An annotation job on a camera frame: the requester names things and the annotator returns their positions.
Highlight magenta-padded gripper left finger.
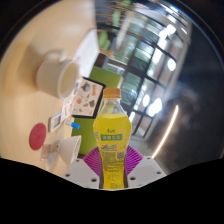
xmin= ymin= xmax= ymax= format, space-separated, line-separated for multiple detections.
xmin=62 ymin=145 xmax=101 ymax=190

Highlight white ceramic bowl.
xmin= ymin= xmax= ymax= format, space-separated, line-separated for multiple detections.
xmin=57 ymin=134 xmax=83 ymax=167

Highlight hanging pendant lamps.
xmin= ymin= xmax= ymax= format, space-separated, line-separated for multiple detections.
xmin=128 ymin=23 xmax=178 ymax=118

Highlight white paper receipt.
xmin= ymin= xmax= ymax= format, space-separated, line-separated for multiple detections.
xmin=40 ymin=143 xmax=59 ymax=168

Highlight green upholstered bench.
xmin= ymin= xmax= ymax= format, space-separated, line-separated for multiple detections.
xmin=71 ymin=65 xmax=123 ymax=156

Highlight yellow drink bottle orange cap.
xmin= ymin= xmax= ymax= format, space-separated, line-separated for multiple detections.
xmin=92 ymin=87 xmax=133 ymax=190

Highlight long curved ceiling light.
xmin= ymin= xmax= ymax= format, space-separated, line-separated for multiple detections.
xmin=151 ymin=104 xmax=180 ymax=159

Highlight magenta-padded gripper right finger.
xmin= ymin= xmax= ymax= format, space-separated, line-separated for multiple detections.
xmin=123 ymin=144 xmax=167 ymax=190

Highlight flat round red coaster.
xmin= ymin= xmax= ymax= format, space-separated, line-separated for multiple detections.
xmin=28 ymin=122 xmax=48 ymax=151

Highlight small blue-capped white bottle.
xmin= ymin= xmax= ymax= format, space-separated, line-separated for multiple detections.
xmin=63 ymin=119 xmax=81 ymax=130

